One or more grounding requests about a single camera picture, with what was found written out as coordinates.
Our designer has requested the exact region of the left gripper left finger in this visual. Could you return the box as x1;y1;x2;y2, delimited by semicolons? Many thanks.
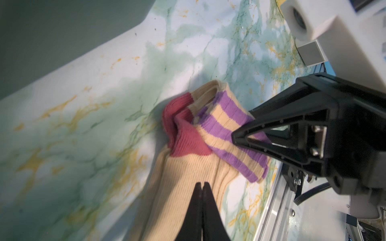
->
175;182;203;241

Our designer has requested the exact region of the green plastic organizer tray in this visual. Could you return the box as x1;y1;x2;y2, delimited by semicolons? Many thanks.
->
1;0;154;98

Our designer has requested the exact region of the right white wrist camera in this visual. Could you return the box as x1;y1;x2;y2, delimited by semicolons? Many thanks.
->
280;1;386;92

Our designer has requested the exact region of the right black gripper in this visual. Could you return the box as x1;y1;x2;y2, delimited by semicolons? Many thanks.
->
232;74;386;194

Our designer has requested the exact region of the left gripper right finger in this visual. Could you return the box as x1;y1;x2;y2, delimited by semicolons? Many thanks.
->
203;182;230;241

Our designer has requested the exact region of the aluminium front rail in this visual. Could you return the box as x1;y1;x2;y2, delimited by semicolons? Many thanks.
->
254;170;350;241

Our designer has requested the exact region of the beige purple striped sock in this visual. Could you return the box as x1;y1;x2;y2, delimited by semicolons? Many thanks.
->
128;80;270;241

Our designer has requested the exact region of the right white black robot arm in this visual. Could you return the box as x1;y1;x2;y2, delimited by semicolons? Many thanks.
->
231;73;386;219

